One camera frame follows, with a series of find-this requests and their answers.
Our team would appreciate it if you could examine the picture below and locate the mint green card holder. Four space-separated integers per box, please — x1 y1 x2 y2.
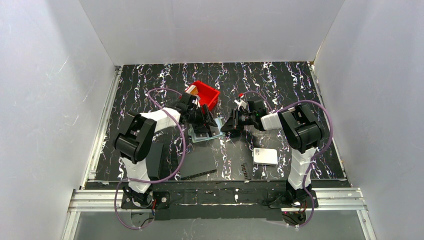
188 117 225 143

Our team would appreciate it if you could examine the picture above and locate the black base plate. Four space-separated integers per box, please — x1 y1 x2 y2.
261 189 319 211
120 191 171 210

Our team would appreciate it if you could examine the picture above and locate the black credit card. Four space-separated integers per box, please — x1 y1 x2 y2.
206 118 220 138

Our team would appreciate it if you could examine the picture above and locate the red plastic bin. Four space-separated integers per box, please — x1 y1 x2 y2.
185 80 221 111

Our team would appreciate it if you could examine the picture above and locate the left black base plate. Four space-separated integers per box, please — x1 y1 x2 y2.
120 191 171 210

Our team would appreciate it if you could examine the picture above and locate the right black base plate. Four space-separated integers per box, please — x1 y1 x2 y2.
261 189 319 211

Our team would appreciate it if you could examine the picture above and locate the small black comb strip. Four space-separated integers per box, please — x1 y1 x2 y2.
241 163 251 182

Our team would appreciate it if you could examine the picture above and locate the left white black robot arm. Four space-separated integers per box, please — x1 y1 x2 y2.
113 93 219 207

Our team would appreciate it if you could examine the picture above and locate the black rectangular block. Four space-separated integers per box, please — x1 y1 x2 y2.
145 143 164 181

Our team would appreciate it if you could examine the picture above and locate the white flat box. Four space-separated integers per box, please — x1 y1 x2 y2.
252 147 278 166

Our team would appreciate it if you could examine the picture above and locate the orange card in bin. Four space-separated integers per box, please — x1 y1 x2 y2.
184 84 199 96

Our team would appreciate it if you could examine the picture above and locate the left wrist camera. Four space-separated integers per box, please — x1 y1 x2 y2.
192 95 201 108

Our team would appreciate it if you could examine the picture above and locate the black flat plate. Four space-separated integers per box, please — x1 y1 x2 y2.
178 149 217 181

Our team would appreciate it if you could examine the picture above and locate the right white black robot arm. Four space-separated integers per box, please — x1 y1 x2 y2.
220 100 325 204

